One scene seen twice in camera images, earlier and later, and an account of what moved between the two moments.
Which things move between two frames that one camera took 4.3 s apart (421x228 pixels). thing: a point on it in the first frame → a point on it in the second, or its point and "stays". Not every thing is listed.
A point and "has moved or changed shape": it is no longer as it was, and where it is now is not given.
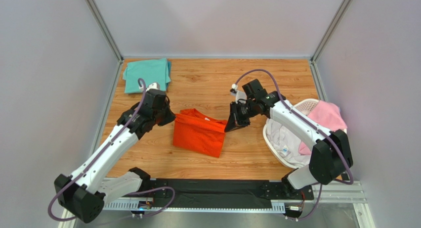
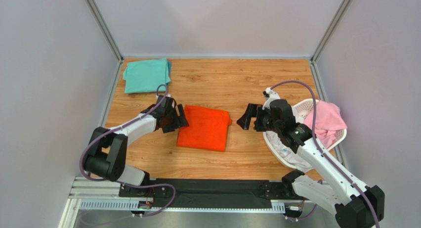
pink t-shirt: [328, 114] stays
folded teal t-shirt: [157, 70] stays
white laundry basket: [303, 108] stays
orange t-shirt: [198, 133] has moved or changed shape
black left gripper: [170, 117] → [183, 121]
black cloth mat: [215, 194] stays
